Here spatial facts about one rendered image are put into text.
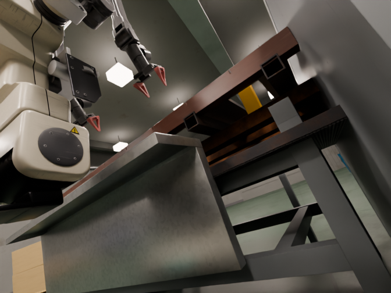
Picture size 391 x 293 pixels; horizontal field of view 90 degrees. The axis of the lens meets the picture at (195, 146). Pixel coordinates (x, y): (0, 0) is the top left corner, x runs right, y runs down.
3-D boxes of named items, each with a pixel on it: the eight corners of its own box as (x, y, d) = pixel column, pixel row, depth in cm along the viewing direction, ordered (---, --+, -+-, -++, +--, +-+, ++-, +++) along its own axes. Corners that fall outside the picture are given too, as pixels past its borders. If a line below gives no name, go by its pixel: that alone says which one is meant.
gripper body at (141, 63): (142, 81, 88) (133, 66, 87) (159, 68, 84) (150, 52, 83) (134, 81, 82) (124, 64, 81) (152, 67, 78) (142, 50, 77)
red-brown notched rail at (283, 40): (55, 213, 131) (54, 204, 133) (300, 50, 52) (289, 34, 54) (48, 214, 128) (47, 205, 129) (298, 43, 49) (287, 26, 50)
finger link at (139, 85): (148, 99, 90) (137, 81, 88) (160, 91, 87) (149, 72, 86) (141, 100, 83) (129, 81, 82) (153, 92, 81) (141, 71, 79)
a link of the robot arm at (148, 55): (112, 38, 80) (127, 25, 77) (128, 43, 91) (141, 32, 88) (128, 65, 82) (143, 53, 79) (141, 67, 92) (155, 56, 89)
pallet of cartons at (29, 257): (70, 282, 371) (64, 238, 395) (130, 263, 344) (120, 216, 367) (8, 314, 278) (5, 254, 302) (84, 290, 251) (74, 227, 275)
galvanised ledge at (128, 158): (48, 233, 126) (47, 229, 127) (202, 147, 63) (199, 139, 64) (6, 245, 110) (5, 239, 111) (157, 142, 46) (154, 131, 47)
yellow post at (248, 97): (258, 127, 75) (238, 87, 81) (269, 121, 73) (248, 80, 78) (253, 125, 71) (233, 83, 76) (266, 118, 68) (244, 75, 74)
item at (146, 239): (54, 293, 116) (48, 233, 126) (246, 263, 53) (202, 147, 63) (46, 297, 113) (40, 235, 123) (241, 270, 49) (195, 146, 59)
